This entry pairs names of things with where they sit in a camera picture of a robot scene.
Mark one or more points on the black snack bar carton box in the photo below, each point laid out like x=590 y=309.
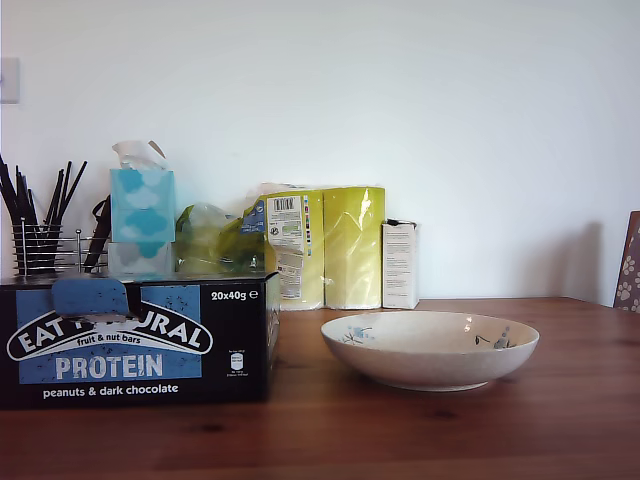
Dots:
x=150 y=380

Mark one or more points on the small white carton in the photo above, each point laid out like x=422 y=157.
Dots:
x=399 y=265

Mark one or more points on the blue cloud tissue box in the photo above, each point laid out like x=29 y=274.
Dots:
x=142 y=205

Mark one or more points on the pale cloud tissue box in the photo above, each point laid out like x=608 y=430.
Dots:
x=130 y=257

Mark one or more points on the yellow paper towel pack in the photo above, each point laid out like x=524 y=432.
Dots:
x=345 y=240

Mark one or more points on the green plastic bag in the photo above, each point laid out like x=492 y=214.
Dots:
x=210 y=240

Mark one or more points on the white floral ceramic bowl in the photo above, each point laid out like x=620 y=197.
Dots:
x=430 y=360

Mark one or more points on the black utensil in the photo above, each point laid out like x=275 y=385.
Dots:
x=100 y=225

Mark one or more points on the black stick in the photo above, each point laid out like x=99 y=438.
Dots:
x=60 y=192
x=21 y=195
x=33 y=207
x=11 y=192
x=53 y=197
x=72 y=190

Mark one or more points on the paw print chair back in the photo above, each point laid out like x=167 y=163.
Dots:
x=629 y=270

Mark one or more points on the white wall switch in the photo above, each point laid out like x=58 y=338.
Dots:
x=9 y=80

